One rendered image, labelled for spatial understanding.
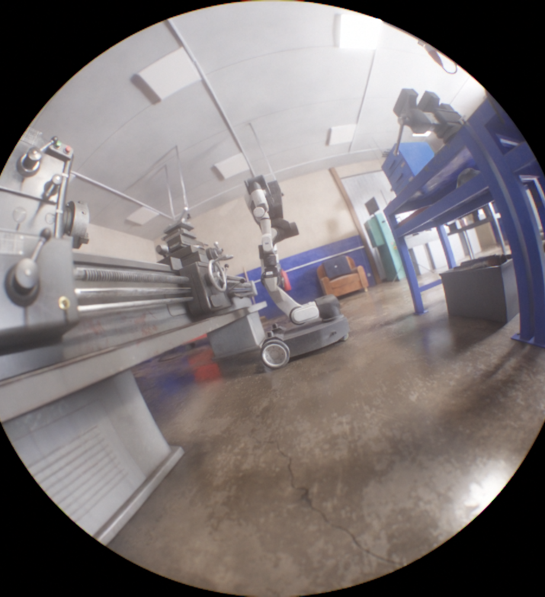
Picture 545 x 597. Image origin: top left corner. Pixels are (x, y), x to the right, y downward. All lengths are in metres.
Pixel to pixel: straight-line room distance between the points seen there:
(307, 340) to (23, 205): 1.60
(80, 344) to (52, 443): 0.34
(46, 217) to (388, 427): 1.23
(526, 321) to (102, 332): 1.57
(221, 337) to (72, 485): 2.07
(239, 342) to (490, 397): 2.16
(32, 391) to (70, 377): 0.11
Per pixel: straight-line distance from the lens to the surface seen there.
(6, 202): 0.81
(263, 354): 1.38
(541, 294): 0.94
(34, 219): 0.81
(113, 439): 0.71
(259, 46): 3.23
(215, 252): 1.34
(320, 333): 1.41
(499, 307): 1.24
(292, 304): 1.54
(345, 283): 4.37
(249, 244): 5.37
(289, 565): 0.49
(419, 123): 0.95
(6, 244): 0.59
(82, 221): 1.10
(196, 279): 1.19
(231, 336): 2.29
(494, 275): 1.20
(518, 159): 0.89
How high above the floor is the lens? 0.46
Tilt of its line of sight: level
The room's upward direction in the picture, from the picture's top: 18 degrees counter-clockwise
